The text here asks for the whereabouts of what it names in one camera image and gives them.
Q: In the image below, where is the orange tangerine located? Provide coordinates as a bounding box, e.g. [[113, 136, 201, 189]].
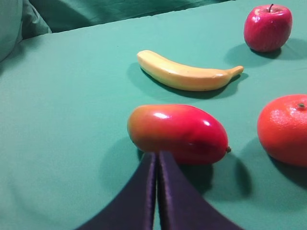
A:
[[257, 94, 307, 167]]

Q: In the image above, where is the red apple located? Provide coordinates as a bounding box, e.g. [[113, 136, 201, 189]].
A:
[[243, 4, 293, 53]]

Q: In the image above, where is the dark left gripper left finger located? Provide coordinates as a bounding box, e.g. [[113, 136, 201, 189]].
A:
[[77, 153, 157, 230]]

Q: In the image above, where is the red mango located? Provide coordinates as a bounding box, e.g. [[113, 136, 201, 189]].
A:
[[127, 104, 230, 165]]

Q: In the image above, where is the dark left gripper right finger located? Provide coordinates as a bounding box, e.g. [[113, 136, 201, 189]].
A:
[[158, 152, 242, 230]]

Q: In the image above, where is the green backdrop cloth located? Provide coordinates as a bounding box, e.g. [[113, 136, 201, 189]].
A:
[[0, 0, 217, 60]]

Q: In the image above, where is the yellow banana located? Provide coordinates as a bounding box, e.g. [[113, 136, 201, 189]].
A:
[[137, 50, 244, 92]]

